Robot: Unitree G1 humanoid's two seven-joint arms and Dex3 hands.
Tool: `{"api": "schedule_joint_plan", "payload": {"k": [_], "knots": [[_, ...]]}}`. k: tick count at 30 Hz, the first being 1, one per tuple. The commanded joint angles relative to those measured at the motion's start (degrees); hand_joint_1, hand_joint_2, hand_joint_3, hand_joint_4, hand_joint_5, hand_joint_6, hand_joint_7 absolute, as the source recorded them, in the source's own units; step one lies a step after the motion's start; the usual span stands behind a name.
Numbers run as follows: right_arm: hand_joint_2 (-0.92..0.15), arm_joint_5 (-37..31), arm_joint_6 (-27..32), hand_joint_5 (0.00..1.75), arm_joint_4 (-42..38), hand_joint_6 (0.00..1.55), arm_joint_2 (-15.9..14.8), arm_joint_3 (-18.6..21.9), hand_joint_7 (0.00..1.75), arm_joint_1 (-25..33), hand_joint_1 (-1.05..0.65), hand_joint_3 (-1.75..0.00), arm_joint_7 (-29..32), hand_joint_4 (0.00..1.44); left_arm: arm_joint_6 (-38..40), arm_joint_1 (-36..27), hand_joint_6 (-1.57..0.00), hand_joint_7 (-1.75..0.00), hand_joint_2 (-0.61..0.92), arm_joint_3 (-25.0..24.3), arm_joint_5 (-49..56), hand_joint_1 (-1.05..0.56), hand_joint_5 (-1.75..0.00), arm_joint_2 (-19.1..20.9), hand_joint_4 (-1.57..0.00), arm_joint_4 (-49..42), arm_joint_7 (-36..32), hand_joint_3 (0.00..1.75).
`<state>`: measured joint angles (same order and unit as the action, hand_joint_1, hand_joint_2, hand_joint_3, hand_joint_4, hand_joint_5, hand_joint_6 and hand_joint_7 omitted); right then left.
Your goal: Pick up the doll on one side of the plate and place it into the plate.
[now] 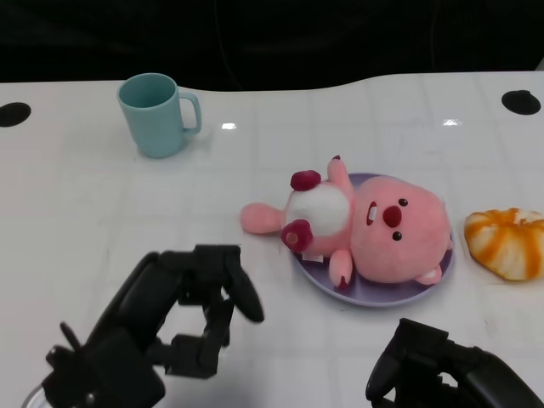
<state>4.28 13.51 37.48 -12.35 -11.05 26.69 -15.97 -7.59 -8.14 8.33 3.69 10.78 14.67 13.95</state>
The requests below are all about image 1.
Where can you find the orange striped bread bun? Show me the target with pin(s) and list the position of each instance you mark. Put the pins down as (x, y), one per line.
(506, 244)

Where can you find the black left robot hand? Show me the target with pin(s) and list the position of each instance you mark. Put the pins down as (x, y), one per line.
(136, 323)

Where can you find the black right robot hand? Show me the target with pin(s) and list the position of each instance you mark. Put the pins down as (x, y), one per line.
(438, 370)

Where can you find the pink plush beaver doll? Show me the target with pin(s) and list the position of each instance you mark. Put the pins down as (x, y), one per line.
(382, 229)

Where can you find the teal plastic mug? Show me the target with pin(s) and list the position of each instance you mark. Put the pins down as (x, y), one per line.
(153, 115)

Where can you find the lavender plastic plate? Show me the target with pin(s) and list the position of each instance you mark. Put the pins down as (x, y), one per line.
(382, 293)

